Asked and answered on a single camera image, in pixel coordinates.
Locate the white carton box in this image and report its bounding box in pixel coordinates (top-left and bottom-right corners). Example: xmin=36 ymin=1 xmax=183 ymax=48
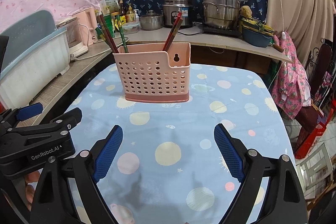
xmin=99 ymin=0 xmax=120 ymax=16

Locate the white power cable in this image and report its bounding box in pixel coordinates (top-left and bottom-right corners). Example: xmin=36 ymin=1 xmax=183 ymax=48
xmin=69 ymin=36 xmax=131 ymax=62

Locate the black induction cooker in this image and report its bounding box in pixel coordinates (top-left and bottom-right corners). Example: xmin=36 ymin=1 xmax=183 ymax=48
xmin=202 ymin=24 xmax=242 ymax=38

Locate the clear food container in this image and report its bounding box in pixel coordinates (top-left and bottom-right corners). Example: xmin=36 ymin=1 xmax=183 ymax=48
xmin=122 ymin=22 xmax=140 ymax=35

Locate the red-brown chopstick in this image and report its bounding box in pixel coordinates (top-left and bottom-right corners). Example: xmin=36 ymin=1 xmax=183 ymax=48
xmin=161 ymin=11 xmax=183 ymax=52

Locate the dark blue basin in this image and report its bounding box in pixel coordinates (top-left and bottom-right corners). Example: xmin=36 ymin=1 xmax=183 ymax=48
xmin=242 ymin=27 xmax=272 ymax=48

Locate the dark brown chopstick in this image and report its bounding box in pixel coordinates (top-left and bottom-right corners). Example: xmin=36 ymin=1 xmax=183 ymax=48
xmin=96 ymin=13 xmax=119 ymax=54

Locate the pink floral apron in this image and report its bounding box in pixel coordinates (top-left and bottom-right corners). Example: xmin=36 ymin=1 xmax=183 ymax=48
xmin=271 ymin=32 xmax=311 ymax=120

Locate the white blender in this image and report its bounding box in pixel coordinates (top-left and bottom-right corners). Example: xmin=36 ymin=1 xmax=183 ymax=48
xmin=56 ymin=16 xmax=88 ymax=57

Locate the green chopstick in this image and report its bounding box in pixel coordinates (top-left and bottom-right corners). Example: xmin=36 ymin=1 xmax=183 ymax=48
xmin=116 ymin=15 xmax=129 ymax=53

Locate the yellow oil bottle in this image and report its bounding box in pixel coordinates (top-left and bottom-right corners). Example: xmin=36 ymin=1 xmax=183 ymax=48
xmin=126 ymin=5 xmax=136 ymax=23

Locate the small steel pot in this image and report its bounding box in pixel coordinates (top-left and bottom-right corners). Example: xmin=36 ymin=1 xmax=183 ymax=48
xmin=139 ymin=10 xmax=163 ymax=31

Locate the blue planet-print tablecloth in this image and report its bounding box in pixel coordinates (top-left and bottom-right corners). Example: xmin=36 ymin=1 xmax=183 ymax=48
xmin=67 ymin=64 xmax=293 ymax=223

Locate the person's left hand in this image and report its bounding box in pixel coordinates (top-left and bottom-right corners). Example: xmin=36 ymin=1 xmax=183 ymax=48
xmin=25 ymin=170 xmax=41 ymax=209

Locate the pink electric kettle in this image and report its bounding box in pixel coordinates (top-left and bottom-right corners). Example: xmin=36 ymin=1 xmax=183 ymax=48
xmin=72 ymin=7 xmax=97 ymax=47

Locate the red plastic stool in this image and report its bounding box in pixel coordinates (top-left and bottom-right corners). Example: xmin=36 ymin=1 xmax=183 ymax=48
xmin=293 ymin=106 xmax=335 ymax=160

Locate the steel rice cooker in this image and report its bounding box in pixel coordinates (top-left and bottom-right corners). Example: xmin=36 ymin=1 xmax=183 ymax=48
xmin=162 ymin=0 xmax=194 ymax=28

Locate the dark red twisted chopstick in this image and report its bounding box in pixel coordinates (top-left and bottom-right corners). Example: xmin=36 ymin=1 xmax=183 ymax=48
xmin=164 ymin=16 xmax=184 ymax=52

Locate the pink perforated utensil holder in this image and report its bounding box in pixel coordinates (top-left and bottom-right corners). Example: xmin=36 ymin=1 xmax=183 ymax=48
xmin=113 ymin=42 xmax=191 ymax=103

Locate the white dish drainer box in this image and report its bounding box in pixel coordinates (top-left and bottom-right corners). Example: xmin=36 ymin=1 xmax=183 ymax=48
xmin=1 ymin=27 xmax=70 ymax=109

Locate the large steel steamer pot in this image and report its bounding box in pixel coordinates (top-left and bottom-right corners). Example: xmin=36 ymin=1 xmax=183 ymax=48
xmin=202 ymin=0 xmax=247 ymax=30

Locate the blue-grey drainer lid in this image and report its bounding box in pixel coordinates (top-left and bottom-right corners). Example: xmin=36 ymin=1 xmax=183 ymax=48
xmin=1 ymin=10 xmax=56 ymax=69

